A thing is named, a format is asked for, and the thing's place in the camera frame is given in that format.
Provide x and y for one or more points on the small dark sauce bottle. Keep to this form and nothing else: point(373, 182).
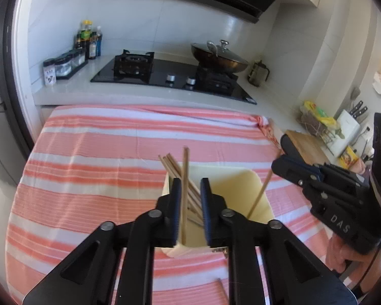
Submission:
point(79, 41)

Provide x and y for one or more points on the glass french press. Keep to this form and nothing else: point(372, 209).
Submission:
point(257, 73)

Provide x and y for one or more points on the blue label bottle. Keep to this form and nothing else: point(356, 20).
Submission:
point(99, 43)

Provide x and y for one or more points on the yellow cap oil bottle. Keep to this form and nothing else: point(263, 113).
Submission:
point(86, 33)

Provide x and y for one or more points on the metal ladle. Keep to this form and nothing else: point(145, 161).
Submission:
point(212, 47)

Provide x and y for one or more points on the tall dark sauce bottle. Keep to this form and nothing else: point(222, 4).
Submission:
point(92, 47)

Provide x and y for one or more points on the pink plastic bag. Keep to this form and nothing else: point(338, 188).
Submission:
point(358, 166)

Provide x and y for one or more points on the glass wok lid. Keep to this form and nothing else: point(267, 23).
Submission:
point(209, 52)

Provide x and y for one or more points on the white knife block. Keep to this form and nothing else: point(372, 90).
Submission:
point(346, 130)

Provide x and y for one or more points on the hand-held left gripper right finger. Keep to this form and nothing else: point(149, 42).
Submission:
point(205, 209)

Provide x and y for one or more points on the white label spice jar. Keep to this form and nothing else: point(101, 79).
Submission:
point(49, 74)

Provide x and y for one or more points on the pink white striped cloth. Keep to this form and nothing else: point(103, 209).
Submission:
point(82, 165)

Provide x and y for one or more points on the black gas stove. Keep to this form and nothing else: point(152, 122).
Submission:
point(165, 70)

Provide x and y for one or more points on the yellow snack packet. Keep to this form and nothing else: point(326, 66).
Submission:
point(347, 157)

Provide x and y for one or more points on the person's right hand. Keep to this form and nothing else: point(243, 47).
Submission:
point(339, 251)

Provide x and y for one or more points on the dark metal wok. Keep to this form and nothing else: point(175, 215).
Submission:
point(228, 65)

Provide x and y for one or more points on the wooden cutting board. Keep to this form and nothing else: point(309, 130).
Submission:
point(308, 147)

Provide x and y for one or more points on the wooden chopstick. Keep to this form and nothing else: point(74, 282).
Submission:
point(170, 165)
point(185, 171)
point(164, 164)
point(175, 164)
point(224, 294)
point(260, 193)

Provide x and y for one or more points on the grey spatula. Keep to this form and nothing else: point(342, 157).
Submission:
point(355, 94)

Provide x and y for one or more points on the cream plastic utensil holder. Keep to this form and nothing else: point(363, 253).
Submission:
point(238, 184)

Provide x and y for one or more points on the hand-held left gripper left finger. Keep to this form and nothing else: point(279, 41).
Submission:
point(177, 209)

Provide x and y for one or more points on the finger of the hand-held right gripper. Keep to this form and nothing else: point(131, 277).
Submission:
point(297, 173)
point(290, 147)

